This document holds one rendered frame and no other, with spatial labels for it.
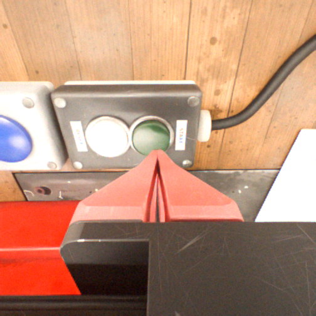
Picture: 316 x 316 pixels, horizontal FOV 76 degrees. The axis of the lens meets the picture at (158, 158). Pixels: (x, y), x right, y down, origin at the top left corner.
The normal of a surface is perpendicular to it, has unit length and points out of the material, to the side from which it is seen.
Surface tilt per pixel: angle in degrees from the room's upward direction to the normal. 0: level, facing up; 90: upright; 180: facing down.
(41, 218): 90
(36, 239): 90
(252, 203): 0
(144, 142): 0
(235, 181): 0
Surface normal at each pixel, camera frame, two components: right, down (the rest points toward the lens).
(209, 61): 0.03, 0.58
